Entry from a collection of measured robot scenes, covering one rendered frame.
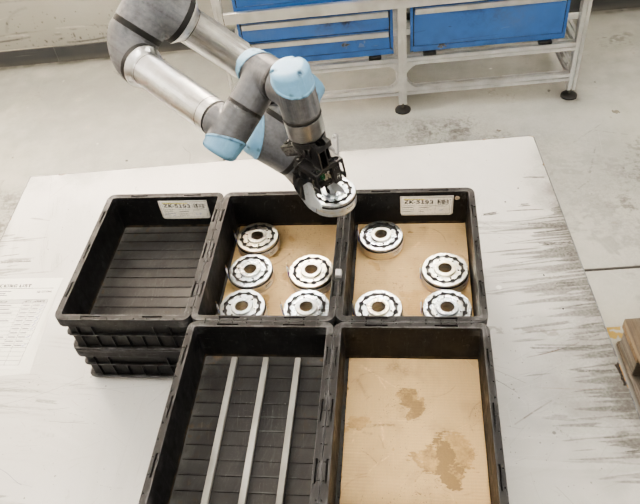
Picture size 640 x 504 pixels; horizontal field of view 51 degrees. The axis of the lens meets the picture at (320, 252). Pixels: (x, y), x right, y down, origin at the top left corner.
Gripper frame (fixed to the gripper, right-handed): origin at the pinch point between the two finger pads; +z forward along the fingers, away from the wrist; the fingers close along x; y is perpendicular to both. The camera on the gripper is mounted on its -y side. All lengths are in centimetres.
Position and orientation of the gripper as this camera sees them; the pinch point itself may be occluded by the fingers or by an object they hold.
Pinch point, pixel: (320, 199)
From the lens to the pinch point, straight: 147.0
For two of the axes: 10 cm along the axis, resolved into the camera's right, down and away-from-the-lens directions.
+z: 2.0, 6.4, 7.4
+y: 6.2, 5.0, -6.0
